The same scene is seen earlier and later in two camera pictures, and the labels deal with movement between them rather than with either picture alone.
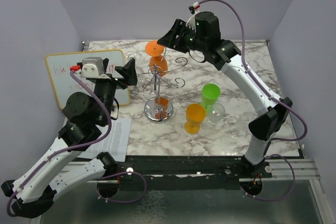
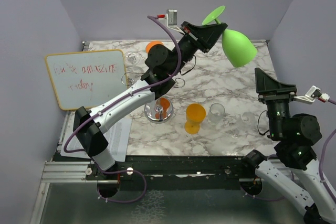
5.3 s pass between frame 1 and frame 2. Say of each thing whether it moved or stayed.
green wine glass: moved
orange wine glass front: stayed
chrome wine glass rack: stayed
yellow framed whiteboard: stayed
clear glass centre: stayed
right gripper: moved
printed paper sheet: stayed
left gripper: moved
